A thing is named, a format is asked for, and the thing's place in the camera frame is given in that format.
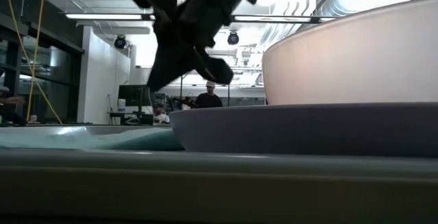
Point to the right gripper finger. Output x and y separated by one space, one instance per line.
220 70
171 63

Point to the teal towel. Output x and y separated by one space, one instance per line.
137 142

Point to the lavender plastic plate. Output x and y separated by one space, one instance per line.
291 131

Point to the pink plastic bowl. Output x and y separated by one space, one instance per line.
359 63

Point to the grey plastic tray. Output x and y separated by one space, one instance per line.
205 183

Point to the person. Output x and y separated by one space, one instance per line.
208 100
161 117

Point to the black hanging spotlight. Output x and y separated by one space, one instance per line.
120 42
233 38

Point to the black computer monitor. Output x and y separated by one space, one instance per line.
135 95

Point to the background desk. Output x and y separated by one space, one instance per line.
137 118

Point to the white jug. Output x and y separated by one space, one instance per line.
121 105

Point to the ceiling light strip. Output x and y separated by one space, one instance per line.
102 16
273 18

